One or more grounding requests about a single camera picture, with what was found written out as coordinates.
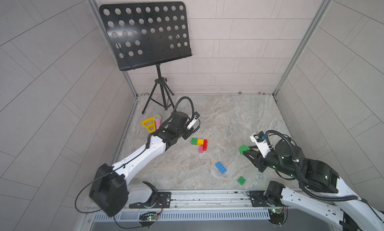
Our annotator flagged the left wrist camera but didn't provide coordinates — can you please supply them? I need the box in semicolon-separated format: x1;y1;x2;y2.
187;111;200;130

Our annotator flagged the yellow plastic triangle frame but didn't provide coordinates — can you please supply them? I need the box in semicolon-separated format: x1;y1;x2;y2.
141;117;156;133

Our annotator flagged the yellow lego brick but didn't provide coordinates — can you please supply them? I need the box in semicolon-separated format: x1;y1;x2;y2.
197;139;205;146

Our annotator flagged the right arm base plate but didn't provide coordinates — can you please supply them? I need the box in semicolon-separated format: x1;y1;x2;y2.
247;190;284;207

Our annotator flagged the aluminium mounting rail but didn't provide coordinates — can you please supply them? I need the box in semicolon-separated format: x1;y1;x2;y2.
83;187;335;213

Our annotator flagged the red lego brick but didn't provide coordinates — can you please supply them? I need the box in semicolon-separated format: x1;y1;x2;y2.
203;140;208;152

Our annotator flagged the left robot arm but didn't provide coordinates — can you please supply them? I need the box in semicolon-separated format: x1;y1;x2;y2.
89;107;200;217

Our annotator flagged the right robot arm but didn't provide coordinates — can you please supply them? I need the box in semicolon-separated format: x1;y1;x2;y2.
239;130;384;231

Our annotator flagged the black perforated music stand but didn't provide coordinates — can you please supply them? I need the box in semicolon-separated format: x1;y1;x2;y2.
99;1;192;110

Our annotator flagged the green lego brick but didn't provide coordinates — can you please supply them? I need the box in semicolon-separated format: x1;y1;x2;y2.
239;145;251;155
191;138;199;145
237;176;246;186

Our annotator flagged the white ventilation grille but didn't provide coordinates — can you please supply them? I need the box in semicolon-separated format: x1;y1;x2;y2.
94;210;271;222

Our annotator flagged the pink toy microphone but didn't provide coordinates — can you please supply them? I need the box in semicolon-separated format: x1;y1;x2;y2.
154;114;162;130

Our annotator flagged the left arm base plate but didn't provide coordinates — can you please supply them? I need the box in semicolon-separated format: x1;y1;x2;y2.
129;192;172;209

